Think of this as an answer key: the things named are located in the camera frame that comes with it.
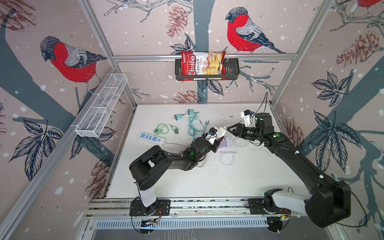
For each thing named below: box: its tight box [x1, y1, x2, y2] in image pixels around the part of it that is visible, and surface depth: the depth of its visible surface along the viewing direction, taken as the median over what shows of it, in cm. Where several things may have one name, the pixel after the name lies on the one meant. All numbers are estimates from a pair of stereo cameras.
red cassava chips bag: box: [181, 50, 227, 82], surface depth 90 cm
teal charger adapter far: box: [187, 109, 200, 115], surface depth 116 cm
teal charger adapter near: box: [174, 114, 183, 121], surface depth 113 cm
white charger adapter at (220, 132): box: [216, 126, 227, 138], surface depth 83 cm
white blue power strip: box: [138, 132, 167, 145], surface depth 100 cm
